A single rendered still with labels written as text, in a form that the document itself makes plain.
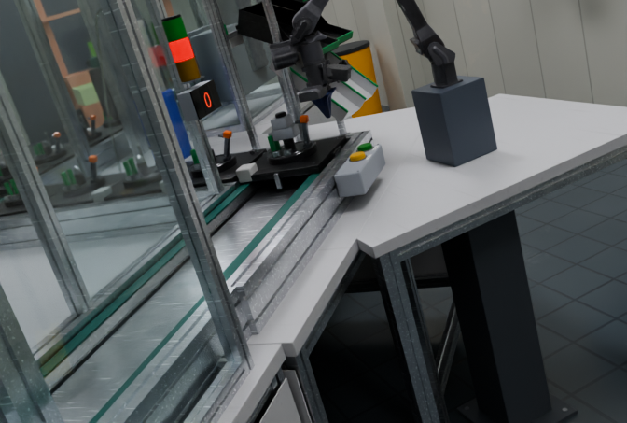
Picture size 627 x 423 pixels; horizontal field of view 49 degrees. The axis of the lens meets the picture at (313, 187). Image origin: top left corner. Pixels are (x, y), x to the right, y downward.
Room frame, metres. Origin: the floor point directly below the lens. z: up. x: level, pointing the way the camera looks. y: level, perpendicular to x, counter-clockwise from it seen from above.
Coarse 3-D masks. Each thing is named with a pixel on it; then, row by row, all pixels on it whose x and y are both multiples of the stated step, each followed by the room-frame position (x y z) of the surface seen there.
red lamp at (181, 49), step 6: (174, 42) 1.70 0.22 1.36; (180, 42) 1.70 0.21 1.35; (186, 42) 1.71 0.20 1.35; (174, 48) 1.71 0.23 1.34; (180, 48) 1.70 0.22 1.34; (186, 48) 1.71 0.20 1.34; (174, 54) 1.71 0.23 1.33; (180, 54) 1.70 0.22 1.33; (186, 54) 1.71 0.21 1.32; (192, 54) 1.72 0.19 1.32; (174, 60) 1.72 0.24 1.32; (180, 60) 1.70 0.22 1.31
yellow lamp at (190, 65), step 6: (186, 60) 1.71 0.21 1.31; (192, 60) 1.71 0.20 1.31; (180, 66) 1.71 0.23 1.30; (186, 66) 1.70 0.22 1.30; (192, 66) 1.71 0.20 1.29; (180, 72) 1.71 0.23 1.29; (186, 72) 1.70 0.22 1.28; (192, 72) 1.71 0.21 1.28; (198, 72) 1.72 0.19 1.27; (180, 78) 1.72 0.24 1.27; (186, 78) 1.70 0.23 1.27; (192, 78) 1.70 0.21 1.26
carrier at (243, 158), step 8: (248, 152) 2.03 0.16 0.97; (256, 152) 2.00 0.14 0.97; (216, 160) 1.96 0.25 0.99; (224, 160) 1.93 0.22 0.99; (232, 160) 1.93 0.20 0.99; (240, 160) 1.97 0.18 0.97; (248, 160) 1.94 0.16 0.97; (256, 160) 1.94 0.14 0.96; (224, 168) 1.90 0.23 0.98; (232, 168) 1.90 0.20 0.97; (224, 176) 1.83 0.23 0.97; (232, 176) 1.81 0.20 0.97
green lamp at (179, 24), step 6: (180, 18) 1.72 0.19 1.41; (162, 24) 1.72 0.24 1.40; (168, 24) 1.70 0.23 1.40; (174, 24) 1.70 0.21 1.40; (180, 24) 1.71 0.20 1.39; (168, 30) 1.71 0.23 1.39; (174, 30) 1.70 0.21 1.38; (180, 30) 1.71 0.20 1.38; (168, 36) 1.71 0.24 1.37; (174, 36) 1.70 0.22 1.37; (180, 36) 1.71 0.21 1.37; (186, 36) 1.72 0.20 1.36
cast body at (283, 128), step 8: (280, 112) 1.86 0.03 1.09; (272, 120) 1.84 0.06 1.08; (280, 120) 1.83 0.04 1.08; (288, 120) 1.84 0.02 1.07; (272, 128) 1.84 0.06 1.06; (280, 128) 1.83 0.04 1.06; (288, 128) 1.82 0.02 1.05; (296, 128) 1.84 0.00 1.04; (272, 136) 1.84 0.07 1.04; (280, 136) 1.84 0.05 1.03; (288, 136) 1.83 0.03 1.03
